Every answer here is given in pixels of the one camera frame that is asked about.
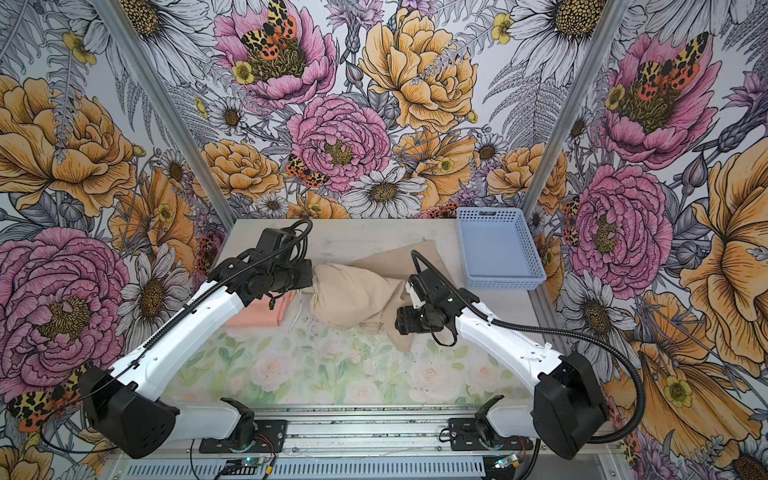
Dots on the left aluminium frame post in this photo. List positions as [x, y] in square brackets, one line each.
[136, 57]

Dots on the beige drawstring garment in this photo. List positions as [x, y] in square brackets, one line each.
[367, 293]

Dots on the right aluminium frame post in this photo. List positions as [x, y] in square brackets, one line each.
[604, 35]

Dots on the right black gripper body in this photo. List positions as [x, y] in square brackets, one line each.
[419, 319]

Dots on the pink printed t-shirt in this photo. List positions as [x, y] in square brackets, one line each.
[265, 312]

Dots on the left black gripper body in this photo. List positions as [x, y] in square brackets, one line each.
[290, 276]

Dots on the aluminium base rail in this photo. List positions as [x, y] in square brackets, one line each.
[370, 430]

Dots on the aluminium frame post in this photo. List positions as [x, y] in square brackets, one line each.
[604, 35]
[136, 57]

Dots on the light blue plastic basket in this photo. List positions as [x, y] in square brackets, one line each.
[498, 249]

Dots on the white vented cable duct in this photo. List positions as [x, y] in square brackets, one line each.
[458, 467]

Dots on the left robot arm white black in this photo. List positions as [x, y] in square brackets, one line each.
[124, 402]

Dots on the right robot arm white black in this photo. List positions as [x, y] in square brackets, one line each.
[567, 407]

